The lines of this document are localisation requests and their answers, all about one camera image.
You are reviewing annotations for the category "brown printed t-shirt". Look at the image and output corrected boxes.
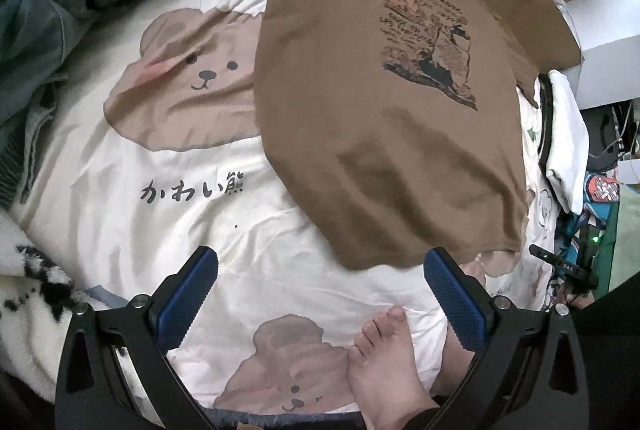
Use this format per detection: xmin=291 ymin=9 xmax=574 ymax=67
xmin=254 ymin=0 xmax=537 ymax=270

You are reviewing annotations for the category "person's black trouser leg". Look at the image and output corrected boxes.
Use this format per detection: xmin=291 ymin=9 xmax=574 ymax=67
xmin=406 ymin=291 xmax=639 ymax=429

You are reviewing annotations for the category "white black fluffy blanket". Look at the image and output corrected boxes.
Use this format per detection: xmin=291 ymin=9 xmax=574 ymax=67
xmin=0 ymin=209 xmax=116 ymax=403

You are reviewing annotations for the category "white folded garment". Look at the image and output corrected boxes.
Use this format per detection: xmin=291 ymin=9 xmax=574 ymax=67
xmin=538 ymin=70 xmax=589 ymax=215

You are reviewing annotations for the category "person's bare foot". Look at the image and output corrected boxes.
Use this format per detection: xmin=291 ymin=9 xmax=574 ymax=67
xmin=347 ymin=307 xmax=438 ymax=429

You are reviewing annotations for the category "cream bear print bedsheet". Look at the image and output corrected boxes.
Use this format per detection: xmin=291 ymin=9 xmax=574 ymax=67
xmin=8 ymin=0 xmax=561 ymax=416

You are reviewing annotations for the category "white board panel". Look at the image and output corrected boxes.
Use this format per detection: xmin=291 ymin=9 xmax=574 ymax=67
xmin=551 ymin=0 xmax=640 ymax=109

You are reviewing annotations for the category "blue grey denim garment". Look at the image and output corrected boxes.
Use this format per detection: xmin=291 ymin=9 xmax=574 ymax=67
xmin=1 ymin=0 xmax=94 ymax=209

